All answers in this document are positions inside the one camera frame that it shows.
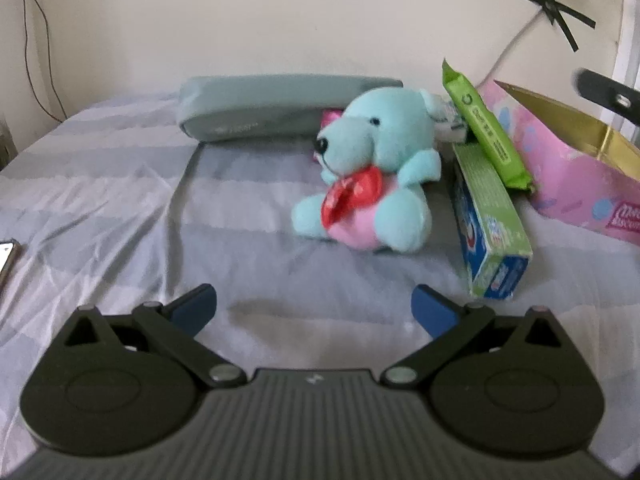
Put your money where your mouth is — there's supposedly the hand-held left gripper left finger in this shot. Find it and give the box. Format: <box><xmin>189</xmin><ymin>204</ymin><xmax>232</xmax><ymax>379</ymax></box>
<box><xmin>62</xmin><ymin>283</ymin><xmax>246</xmax><ymax>391</ymax></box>

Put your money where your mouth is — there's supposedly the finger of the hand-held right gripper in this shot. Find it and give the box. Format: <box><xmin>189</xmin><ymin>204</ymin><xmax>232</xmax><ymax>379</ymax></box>
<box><xmin>572</xmin><ymin>67</ymin><xmax>640</xmax><ymax>126</ymax></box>

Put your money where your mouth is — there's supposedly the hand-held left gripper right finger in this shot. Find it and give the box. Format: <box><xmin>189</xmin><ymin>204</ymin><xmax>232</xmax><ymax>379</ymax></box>
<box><xmin>381</xmin><ymin>284</ymin><xmax>563</xmax><ymax>390</ymax></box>

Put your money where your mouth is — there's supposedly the green blue toothpaste box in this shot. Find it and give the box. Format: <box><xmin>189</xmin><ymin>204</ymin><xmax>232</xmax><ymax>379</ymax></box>
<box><xmin>452</xmin><ymin>141</ymin><xmax>532</xmax><ymax>301</ymax></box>

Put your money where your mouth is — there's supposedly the pink tin box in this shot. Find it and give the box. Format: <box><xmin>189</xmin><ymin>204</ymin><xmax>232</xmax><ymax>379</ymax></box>
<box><xmin>477</xmin><ymin>80</ymin><xmax>640</xmax><ymax>246</ymax></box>

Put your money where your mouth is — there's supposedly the green wet wipes packet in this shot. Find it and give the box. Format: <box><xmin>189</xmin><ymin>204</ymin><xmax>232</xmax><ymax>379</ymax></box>
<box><xmin>441</xmin><ymin>58</ymin><xmax>535</xmax><ymax>193</ymax></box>

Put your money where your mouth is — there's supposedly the teal plush bear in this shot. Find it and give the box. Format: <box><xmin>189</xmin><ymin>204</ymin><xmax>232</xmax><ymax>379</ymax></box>
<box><xmin>291</xmin><ymin>87</ymin><xmax>442</xmax><ymax>252</ymax></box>

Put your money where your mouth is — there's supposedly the black tape cross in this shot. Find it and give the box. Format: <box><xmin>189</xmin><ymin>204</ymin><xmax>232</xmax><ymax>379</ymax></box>
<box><xmin>514</xmin><ymin>0</ymin><xmax>597</xmax><ymax>52</ymax></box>

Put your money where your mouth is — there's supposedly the silver foil packet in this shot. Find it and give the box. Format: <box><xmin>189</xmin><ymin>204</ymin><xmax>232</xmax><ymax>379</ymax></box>
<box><xmin>430</xmin><ymin>95</ymin><xmax>468</xmax><ymax>143</ymax></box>

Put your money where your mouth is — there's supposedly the smartphone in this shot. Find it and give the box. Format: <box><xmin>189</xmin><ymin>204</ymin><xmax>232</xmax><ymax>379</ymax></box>
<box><xmin>0</xmin><ymin>240</ymin><xmax>22</xmax><ymax>291</ymax></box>

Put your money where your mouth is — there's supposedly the white window frame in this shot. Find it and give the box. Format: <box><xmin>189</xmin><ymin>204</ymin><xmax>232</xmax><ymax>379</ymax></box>
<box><xmin>612</xmin><ymin>0</ymin><xmax>640</xmax><ymax>156</ymax></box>

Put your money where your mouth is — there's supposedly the white power cable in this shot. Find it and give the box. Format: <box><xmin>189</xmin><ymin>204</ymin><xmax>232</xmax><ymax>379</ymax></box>
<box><xmin>475</xmin><ymin>10</ymin><xmax>546</xmax><ymax>91</ymax></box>

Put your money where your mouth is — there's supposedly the thin dark wall cable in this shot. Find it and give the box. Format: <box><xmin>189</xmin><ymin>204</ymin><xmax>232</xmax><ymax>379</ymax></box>
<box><xmin>15</xmin><ymin>0</ymin><xmax>66</xmax><ymax>123</ymax></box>

